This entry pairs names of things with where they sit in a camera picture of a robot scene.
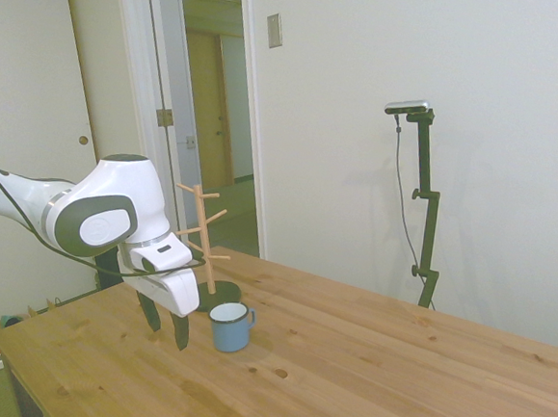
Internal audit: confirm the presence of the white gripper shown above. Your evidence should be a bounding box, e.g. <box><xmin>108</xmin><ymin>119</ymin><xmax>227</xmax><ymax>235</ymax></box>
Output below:
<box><xmin>125</xmin><ymin>263</ymin><xmax>204</xmax><ymax>354</ymax></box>

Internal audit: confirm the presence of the blue enamel mug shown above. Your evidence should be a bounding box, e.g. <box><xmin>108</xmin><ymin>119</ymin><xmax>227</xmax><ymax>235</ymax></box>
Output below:
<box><xmin>205</xmin><ymin>300</ymin><xmax>258</xmax><ymax>356</ymax></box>

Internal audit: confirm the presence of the wooden mug tree stand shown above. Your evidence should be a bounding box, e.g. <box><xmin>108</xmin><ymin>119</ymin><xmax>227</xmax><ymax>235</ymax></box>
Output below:
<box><xmin>165</xmin><ymin>182</ymin><xmax>252</xmax><ymax>319</ymax></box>

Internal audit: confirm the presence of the brass door hinge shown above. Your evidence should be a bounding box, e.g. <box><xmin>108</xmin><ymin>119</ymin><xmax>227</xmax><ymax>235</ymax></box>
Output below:
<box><xmin>154</xmin><ymin>106</ymin><xmax>175</xmax><ymax>130</ymax></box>

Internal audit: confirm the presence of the brown wooden hallway door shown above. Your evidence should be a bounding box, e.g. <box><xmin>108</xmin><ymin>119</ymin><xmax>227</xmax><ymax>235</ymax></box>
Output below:
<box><xmin>173</xmin><ymin>29</ymin><xmax>248</xmax><ymax>192</ymax></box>

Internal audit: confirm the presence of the white open door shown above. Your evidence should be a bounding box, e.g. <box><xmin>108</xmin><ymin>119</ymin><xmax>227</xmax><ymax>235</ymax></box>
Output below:
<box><xmin>123</xmin><ymin>0</ymin><xmax>219</xmax><ymax>254</ymax></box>

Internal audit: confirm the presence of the black jointed camera stand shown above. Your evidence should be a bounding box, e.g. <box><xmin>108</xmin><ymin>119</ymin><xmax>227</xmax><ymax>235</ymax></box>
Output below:
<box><xmin>386</xmin><ymin>106</ymin><xmax>454</xmax><ymax>311</ymax></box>

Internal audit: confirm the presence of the metal wall switch plate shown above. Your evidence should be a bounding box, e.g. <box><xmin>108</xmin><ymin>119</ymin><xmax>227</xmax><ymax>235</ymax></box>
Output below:
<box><xmin>264</xmin><ymin>13</ymin><xmax>285</xmax><ymax>50</ymax></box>

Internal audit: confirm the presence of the grey stereo camera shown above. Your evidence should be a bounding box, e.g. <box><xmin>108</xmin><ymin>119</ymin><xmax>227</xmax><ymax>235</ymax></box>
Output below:
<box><xmin>384</xmin><ymin>96</ymin><xmax>435</xmax><ymax>120</ymax></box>

